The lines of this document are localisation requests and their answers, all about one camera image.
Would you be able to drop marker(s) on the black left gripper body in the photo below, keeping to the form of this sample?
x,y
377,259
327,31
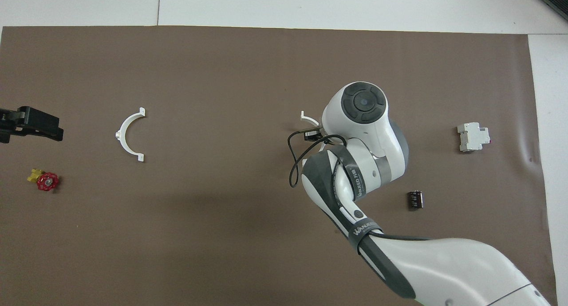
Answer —
x,y
6,119

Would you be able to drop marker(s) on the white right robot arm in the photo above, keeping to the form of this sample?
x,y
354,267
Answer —
x,y
364,133

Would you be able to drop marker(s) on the black cylindrical capacitor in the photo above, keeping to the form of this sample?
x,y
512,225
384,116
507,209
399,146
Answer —
x,y
416,199

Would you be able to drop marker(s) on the white circuit breaker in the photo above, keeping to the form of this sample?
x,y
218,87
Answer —
x,y
472,137

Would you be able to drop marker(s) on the brown table mat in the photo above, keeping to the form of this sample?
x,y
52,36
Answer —
x,y
177,253

